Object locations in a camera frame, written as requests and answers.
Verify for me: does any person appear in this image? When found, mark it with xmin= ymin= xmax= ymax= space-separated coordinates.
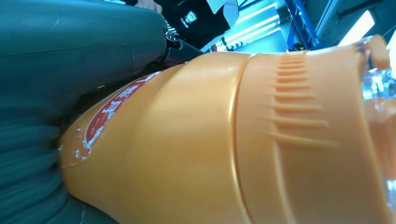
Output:
xmin=123 ymin=0 xmax=240 ymax=53

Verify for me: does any blue metal rack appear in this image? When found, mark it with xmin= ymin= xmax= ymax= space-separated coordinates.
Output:
xmin=283 ymin=0 xmax=325 ymax=52

